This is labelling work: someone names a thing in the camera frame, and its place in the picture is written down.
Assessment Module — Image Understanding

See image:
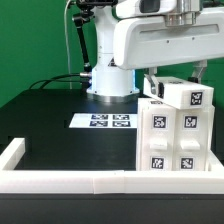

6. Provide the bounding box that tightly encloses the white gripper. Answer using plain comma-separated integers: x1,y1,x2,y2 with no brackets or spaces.
113,7,224,98

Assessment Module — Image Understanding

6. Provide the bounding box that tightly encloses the small white cabinet top block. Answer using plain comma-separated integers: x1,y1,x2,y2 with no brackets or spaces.
143,77,214,109

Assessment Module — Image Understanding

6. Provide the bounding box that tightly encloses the white door panel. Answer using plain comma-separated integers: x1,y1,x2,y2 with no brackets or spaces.
141,109,176,171
173,109,208,171

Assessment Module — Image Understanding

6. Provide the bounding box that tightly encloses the white cabinet body box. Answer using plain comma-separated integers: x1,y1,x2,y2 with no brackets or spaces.
136,98,215,171

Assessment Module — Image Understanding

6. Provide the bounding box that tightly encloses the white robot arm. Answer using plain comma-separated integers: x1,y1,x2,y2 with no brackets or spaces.
87,0,224,102

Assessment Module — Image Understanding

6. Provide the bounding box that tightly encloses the white fiducial marker sheet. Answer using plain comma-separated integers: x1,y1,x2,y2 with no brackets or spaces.
69,113,137,129

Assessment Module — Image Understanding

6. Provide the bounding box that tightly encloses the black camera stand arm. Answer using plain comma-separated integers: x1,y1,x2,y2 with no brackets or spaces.
72,0,118,72

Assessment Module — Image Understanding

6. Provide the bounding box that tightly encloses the white hanging cable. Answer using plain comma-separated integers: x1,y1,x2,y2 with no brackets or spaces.
63,0,74,90

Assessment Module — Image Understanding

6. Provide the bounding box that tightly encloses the black cable bundle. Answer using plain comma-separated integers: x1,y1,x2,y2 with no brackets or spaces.
29,73,93,90

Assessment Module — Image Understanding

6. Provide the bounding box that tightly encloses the white U-shaped fence frame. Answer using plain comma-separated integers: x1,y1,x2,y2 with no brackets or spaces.
0,138,224,194

